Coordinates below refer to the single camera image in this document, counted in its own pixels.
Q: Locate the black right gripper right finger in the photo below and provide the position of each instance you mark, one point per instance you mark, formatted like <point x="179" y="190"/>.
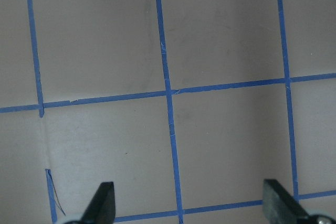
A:
<point x="279" y="206"/>

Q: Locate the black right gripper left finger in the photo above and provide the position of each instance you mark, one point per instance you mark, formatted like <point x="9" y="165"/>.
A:
<point x="101" y="208"/>

